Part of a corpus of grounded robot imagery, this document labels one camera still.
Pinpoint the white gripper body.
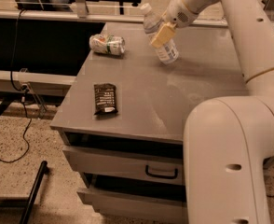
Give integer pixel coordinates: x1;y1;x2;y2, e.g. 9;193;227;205
162;0;202;28

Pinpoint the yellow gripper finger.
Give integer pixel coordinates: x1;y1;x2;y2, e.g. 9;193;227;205
151;22;176;48

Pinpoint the clear blue plastic bottle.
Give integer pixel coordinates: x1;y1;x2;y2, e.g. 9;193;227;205
140;3;179;64

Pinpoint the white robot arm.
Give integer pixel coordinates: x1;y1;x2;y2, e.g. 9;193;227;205
152;0;274;224

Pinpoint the crushed green white can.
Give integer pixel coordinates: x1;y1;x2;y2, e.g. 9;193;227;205
89;34;125;56

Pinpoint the dark brown snack packet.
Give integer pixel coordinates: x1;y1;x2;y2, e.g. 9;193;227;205
94;83;118;115

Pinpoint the grey drawer cabinet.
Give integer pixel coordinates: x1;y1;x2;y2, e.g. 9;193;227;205
49;21;250;224

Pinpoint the upper grey drawer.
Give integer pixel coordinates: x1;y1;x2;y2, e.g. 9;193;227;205
62;146;185;186

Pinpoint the grey drawer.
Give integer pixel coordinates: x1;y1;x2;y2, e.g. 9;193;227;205
62;146;185;186
77;188;188;224

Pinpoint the lower grey drawer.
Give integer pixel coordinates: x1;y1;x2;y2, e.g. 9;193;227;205
77;188;188;224

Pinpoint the black metal floor bar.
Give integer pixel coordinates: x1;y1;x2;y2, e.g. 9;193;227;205
19;161;48;224

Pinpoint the black drawer handle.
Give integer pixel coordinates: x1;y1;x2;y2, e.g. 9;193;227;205
144;165;178;180

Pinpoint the black cable on left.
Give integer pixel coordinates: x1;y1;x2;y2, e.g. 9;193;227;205
0;9;33;164

